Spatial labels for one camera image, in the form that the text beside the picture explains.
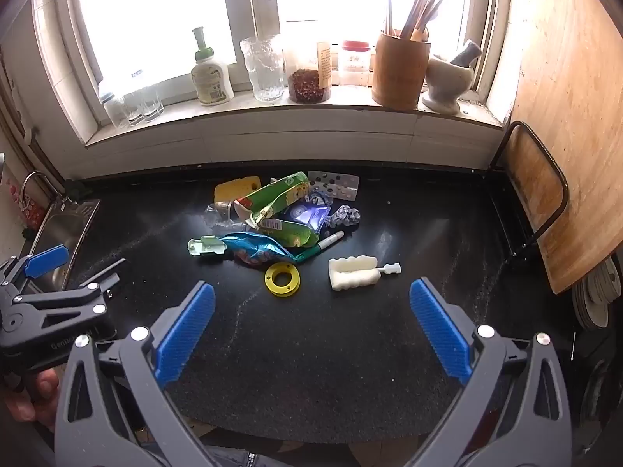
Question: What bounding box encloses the person's left hand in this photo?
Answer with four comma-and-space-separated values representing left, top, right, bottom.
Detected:
5, 367, 62, 424

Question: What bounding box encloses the crushed green carton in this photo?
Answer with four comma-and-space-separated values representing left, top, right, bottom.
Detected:
234, 170, 312, 222

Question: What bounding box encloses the steel sink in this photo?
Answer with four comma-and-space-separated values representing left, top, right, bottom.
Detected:
29, 197, 102, 293

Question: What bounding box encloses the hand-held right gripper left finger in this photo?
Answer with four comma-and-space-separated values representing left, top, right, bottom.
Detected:
56, 279, 217, 467

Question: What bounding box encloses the purple packet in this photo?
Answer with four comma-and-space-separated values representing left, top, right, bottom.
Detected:
283, 202, 333, 232

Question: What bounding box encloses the white green pump bottle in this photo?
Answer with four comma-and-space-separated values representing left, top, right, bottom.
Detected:
190, 27, 235, 106

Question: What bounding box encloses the small clear glass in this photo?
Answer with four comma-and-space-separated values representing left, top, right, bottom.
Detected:
139, 86, 164, 121
121, 91, 146, 125

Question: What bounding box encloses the white sponge brush head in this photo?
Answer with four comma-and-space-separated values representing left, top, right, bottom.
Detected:
328, 257, 402, 291

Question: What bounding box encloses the jar of dried red chili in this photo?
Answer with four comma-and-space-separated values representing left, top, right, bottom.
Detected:
283, 20, 334, 104

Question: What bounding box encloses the small glass jar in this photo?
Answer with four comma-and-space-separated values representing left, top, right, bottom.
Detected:
100, 92, 128, 130

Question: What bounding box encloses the bundle of chopsticks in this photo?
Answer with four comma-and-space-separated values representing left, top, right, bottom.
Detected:
384, 0, 458, 42

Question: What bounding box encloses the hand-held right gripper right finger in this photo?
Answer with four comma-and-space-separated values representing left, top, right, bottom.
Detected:
409, 277, 573, 467

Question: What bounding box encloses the stack of plates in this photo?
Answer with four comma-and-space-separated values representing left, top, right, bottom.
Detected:
570, 255, 623, 332

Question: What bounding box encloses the clear glass tumbler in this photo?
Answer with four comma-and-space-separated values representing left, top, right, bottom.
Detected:
239, 35, 286, 103

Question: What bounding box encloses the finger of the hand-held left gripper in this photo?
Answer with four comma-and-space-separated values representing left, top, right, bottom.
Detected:
11, 259, 126, 334
0, 244, 69, 300

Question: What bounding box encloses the window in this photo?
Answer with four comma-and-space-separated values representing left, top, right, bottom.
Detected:
30, 0, 516, 143

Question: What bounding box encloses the white stone mortar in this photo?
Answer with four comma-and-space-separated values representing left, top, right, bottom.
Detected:
421, 56, 475, 115

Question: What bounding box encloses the red patterned bag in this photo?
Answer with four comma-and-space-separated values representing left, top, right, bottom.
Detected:
5, 175, 47, 234

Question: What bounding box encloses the clear plastic bottle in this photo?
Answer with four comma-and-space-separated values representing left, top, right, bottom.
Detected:
204, 198, 244, 230

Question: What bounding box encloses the steel faucet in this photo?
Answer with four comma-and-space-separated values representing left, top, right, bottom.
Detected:
20, 170, 64, 205

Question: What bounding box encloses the blue snack bag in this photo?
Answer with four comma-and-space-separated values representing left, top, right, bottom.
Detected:
220, 232, 295, 267

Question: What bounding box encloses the red lid plastic jar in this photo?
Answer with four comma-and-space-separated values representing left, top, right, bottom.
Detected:
338, 40, 373, 87

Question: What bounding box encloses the silver pill blister pack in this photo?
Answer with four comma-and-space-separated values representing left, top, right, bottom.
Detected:
308, 170, 361, 201

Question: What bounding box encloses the green and white plastic piece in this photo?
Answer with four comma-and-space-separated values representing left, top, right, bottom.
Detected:
188, 235, 227, 256

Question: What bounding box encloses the stone pestle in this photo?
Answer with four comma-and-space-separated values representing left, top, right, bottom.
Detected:
449, 40, 482, 66

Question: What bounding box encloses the white green marker pen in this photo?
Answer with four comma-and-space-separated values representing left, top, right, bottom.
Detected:
292, 231, 345, 264

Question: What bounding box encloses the yellow plastic ring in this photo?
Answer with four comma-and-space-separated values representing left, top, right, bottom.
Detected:
265, 263, 299, 297

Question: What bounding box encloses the yellow sponge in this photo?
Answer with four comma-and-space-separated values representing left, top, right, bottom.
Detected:
214, 176, 261, 202

